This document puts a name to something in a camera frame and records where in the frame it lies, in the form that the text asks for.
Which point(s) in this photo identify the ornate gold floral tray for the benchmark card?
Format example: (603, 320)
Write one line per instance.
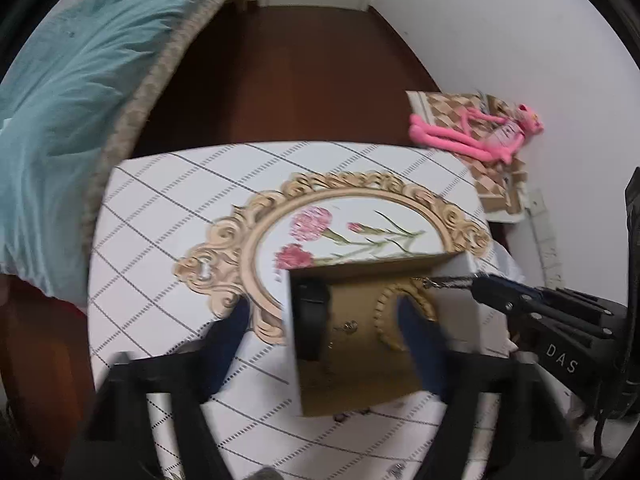
(360, 230)

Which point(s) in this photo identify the gold ornate round ornament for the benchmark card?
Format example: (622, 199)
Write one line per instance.
(387, 317)

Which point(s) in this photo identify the small silver earring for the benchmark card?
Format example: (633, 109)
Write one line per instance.
(346, 328)

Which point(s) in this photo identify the white checked tablecloth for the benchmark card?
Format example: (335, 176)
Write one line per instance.
(165, 220)

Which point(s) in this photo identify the white and gold jewelry box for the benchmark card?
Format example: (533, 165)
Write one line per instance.
(360, 380)

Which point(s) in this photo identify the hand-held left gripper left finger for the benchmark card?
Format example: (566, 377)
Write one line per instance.
(226, 342)

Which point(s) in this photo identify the pink plush toy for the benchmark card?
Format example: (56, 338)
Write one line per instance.
(470, 135)

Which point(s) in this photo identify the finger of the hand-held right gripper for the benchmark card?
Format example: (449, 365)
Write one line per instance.
(560, 321)
(492, 290)

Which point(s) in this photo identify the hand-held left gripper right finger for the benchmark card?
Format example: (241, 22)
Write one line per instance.
(421, 355)

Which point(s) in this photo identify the brown diamond pattern cushion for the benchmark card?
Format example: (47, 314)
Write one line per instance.
(500, 180)

